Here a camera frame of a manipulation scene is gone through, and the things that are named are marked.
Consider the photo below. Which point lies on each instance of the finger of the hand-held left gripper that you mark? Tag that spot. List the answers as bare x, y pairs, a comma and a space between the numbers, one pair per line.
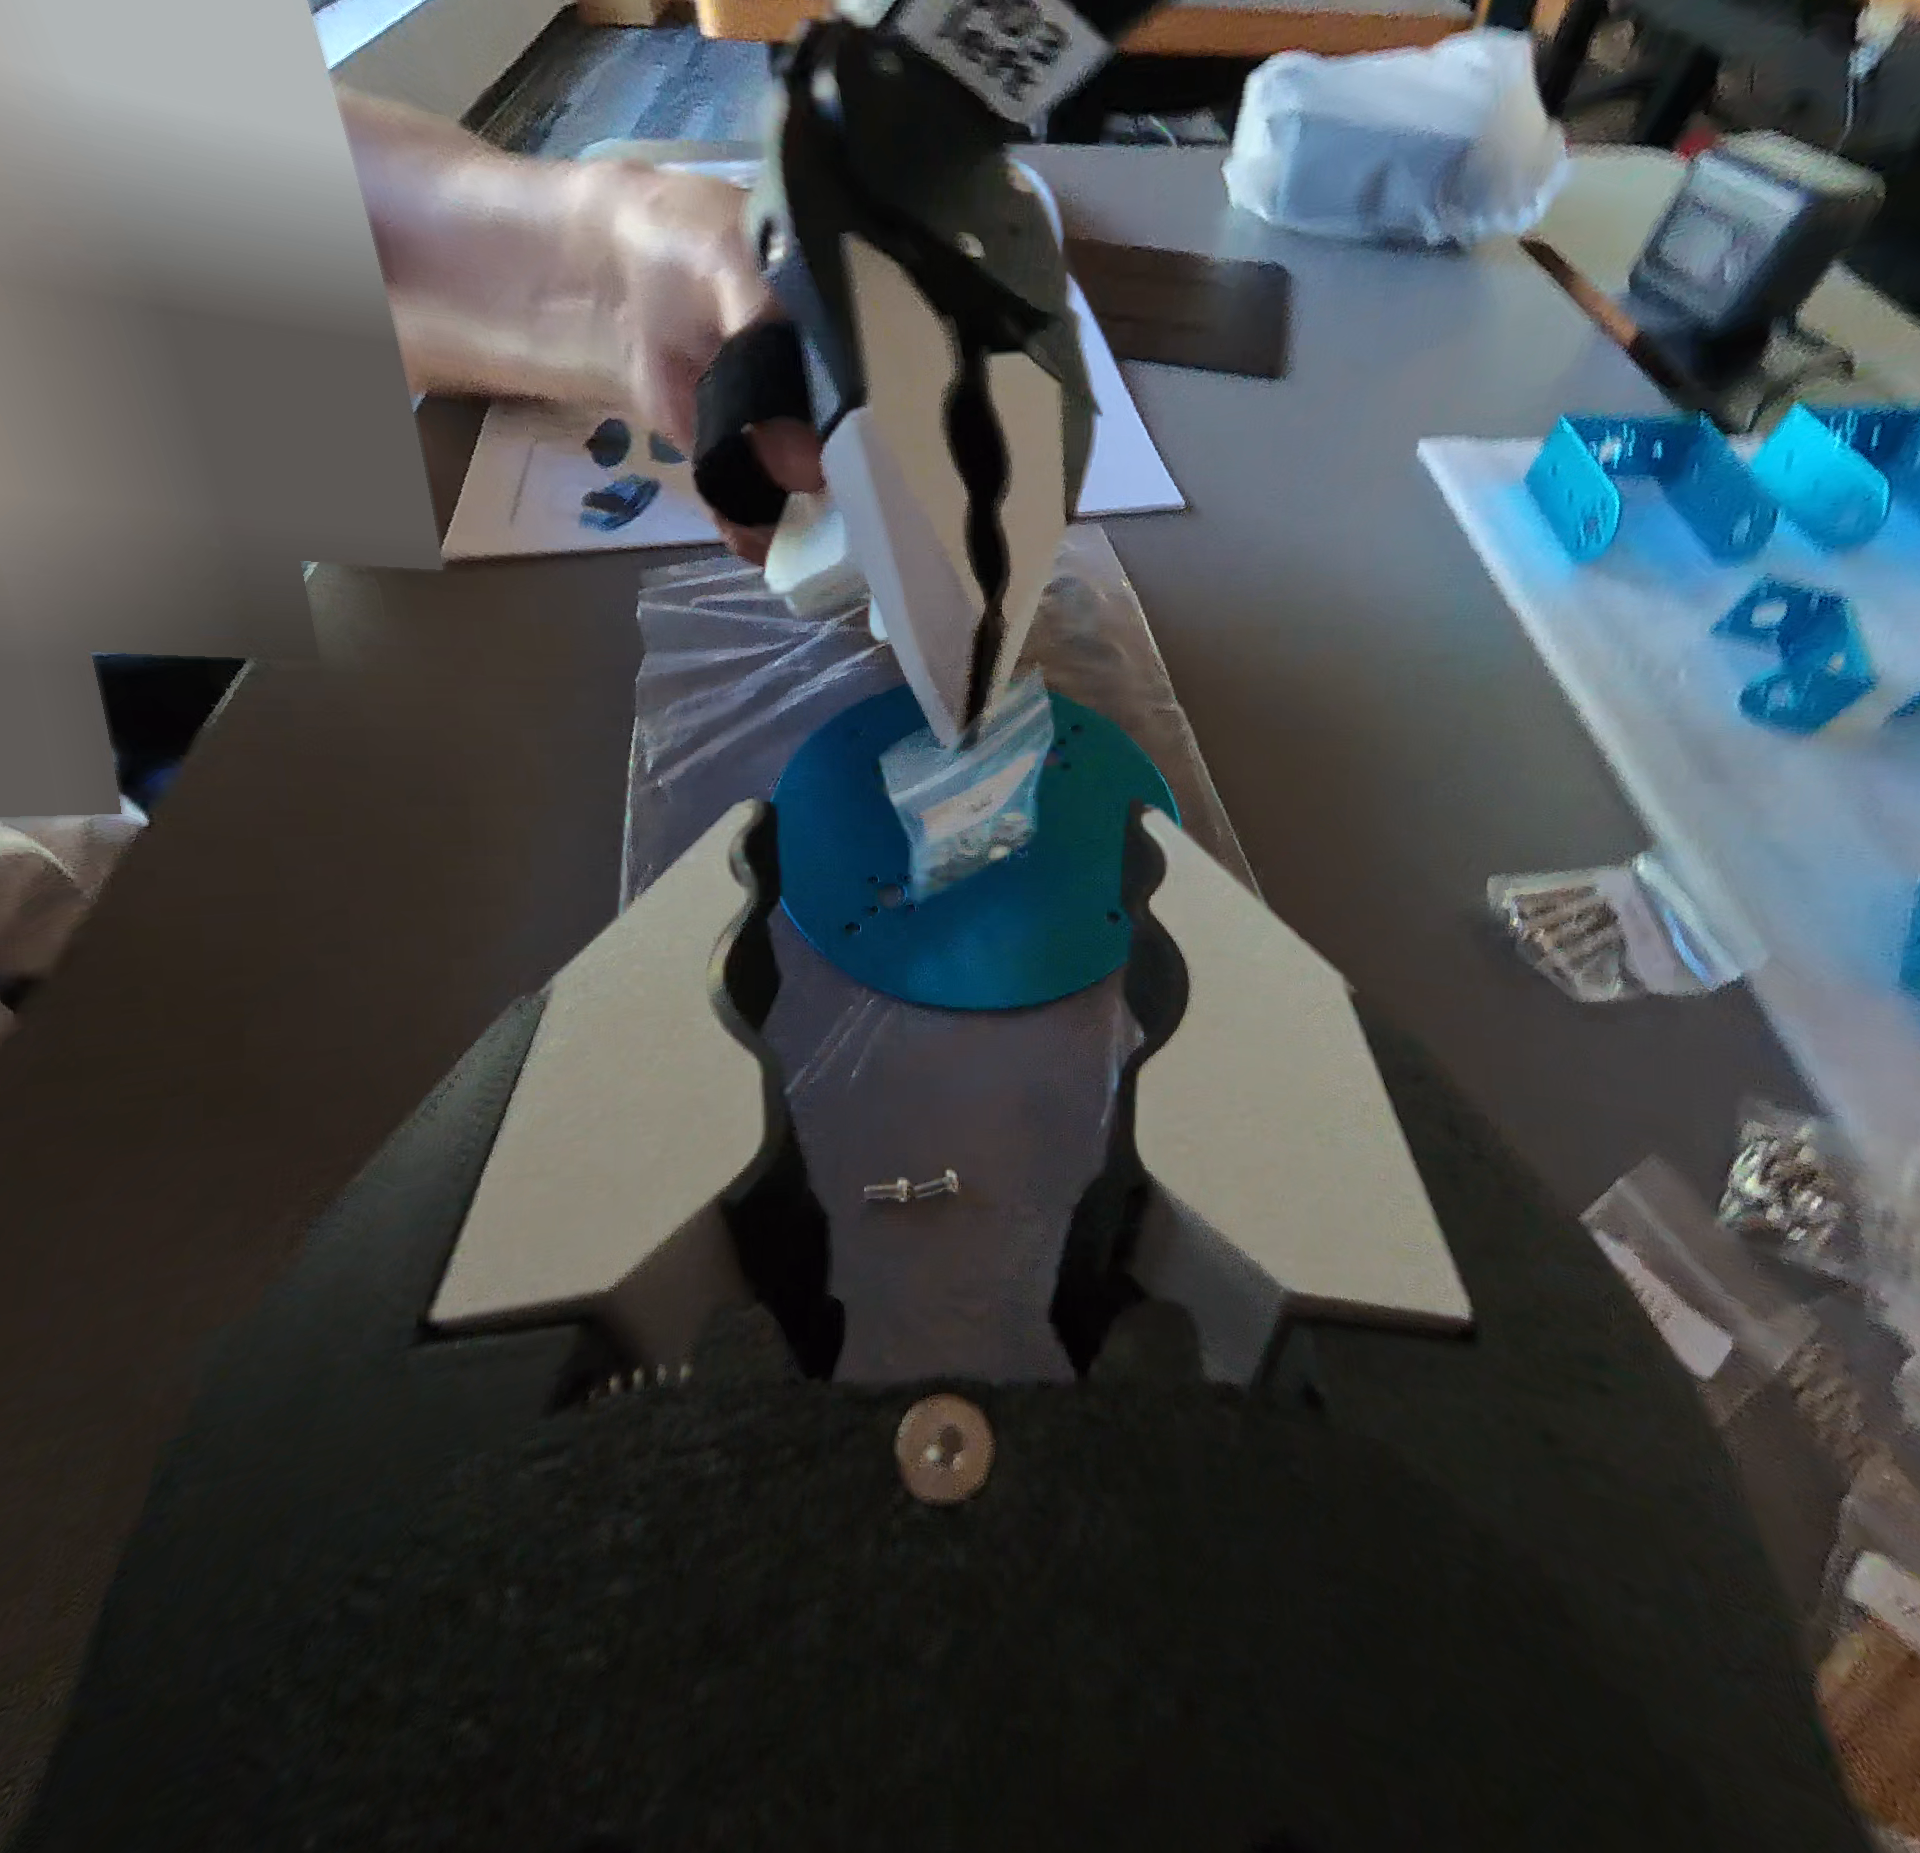
901, 457
1035, 503

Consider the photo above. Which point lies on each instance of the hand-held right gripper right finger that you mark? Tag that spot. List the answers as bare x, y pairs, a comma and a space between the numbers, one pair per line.
1277, 1131

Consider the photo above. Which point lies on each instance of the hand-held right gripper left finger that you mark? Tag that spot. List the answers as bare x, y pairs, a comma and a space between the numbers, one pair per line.
613, 1131

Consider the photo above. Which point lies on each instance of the clear zip bag of nuts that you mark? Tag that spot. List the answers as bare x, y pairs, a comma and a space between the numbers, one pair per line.
960, 803

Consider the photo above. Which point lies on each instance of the blue round metal plate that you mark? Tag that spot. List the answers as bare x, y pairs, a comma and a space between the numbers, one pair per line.
976, 954

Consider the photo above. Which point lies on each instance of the grey desk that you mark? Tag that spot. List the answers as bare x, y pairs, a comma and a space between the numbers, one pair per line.
1351, 773

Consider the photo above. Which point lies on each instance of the person's left hand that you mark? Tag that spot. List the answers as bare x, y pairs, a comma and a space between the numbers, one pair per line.
676, 279

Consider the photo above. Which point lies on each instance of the large clear plastic bag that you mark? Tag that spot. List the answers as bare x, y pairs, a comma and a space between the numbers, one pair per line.
705, 682

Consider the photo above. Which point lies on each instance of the white instruction manual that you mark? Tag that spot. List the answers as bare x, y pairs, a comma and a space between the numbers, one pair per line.
526, 487

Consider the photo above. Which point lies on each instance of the bag of long screws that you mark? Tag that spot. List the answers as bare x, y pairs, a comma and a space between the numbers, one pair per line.
1621, 931

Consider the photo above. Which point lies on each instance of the crumpled white plastic bag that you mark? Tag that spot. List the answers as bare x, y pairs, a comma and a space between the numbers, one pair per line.
1396, 128

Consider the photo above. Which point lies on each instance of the pile of small screw bags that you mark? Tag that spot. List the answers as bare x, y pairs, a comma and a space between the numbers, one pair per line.
1785, 1193

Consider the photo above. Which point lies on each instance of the row of blue long brackets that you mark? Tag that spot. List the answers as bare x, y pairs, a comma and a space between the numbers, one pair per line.
1590, 487

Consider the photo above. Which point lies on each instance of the white foam sheet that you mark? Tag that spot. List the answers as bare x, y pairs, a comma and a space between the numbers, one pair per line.
1621, 682

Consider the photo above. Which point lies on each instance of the person's white shirt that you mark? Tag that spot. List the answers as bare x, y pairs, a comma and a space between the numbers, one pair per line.
44, 893

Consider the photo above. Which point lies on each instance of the grey power station with display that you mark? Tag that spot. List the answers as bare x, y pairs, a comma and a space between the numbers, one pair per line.
1739, 262

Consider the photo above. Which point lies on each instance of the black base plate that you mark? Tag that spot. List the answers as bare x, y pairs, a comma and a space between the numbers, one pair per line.
1186, 306

